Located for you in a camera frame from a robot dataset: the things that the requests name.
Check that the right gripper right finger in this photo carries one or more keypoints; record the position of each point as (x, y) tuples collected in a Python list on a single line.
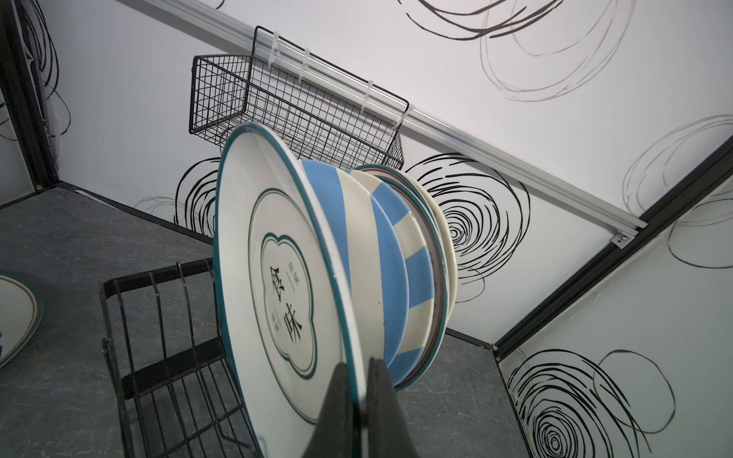
[(388, 434)]

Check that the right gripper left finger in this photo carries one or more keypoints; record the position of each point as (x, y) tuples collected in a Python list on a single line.
[(333, 434)]

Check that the white plate black outline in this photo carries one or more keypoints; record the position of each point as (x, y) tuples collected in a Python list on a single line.
[(282, 290)]

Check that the red green rimmed plate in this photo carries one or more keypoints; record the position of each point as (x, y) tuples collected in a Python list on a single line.
[(360, 229)]

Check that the black wire dish rack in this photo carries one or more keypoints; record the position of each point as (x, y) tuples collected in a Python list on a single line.
[(175, 391)]

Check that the blue striped plate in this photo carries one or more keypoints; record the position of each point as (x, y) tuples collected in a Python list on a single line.
[(407, 274), (441, 283)]

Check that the white plate red characters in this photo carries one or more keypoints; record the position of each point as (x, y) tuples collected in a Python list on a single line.
[(21, 314)]

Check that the black wire wall basket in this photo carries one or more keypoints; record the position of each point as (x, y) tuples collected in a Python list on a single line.
[(320, 110)]

